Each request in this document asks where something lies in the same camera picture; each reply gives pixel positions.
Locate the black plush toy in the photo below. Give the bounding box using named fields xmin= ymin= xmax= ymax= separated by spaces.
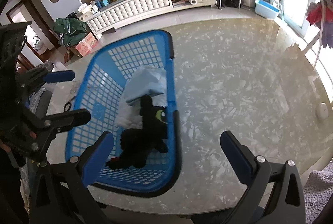
xmin=105 ymin=94 xmax=170 ymax=170

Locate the white fluffy towel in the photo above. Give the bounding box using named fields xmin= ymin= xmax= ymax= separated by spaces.
xmin=115 ymin=95 xmax=167 ymax=131

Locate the light blue cloth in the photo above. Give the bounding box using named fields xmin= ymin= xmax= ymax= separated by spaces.
xmin=123 ymin=88 xmax=165 ymax=106

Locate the cardboard box red print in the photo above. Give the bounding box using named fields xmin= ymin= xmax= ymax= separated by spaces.
xmin=70 ymin=32 xmax=97 ymax=58

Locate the blue plastic laundry basket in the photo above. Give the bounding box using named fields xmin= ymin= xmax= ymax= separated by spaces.
xmin=66 ymin=30 xmax=181 ymax=198

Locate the green plastic bag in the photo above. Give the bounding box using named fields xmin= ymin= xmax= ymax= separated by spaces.
xmin=53 ymin=18 xmax=88 ymax=47

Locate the light blue storage bin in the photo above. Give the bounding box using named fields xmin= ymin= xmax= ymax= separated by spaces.
xmin=255 ymin=0 xmax=282 ymax=20

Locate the white tufted TV cabinet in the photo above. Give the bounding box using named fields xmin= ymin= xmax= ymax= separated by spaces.
xmin=85 ymin=0 xmax=217 ymax=39

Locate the clothes drying rack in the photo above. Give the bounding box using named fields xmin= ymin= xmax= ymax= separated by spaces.
xmin=291 ymin=0 xmax=333 ymax=68

